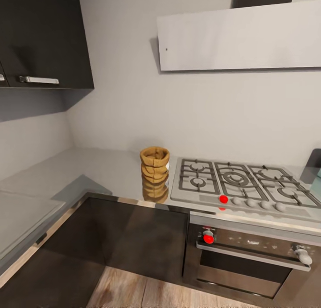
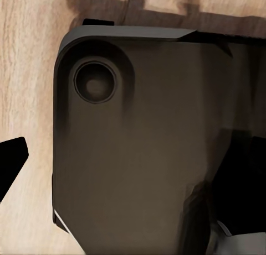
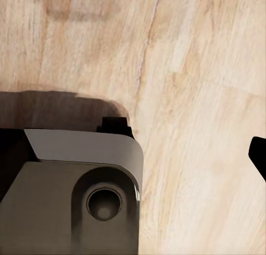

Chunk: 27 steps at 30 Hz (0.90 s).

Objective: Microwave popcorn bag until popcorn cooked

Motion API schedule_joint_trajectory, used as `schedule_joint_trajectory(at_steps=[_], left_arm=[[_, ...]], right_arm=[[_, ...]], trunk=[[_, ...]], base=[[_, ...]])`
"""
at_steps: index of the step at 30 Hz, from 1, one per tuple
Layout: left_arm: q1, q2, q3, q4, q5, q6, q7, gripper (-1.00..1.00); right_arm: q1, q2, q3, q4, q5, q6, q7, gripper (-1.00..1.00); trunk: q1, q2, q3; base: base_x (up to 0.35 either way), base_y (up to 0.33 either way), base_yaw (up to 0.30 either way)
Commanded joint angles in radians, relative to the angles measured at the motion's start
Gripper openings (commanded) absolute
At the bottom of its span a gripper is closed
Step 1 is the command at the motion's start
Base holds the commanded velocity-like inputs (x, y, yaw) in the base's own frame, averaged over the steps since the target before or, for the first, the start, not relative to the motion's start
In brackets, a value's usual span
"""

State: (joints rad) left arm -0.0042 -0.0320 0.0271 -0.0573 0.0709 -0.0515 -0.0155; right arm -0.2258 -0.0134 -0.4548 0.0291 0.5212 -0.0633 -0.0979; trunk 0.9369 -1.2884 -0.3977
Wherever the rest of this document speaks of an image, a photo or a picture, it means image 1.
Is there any popcorn bag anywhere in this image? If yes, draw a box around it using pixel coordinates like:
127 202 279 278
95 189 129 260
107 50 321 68
140 147 170 184

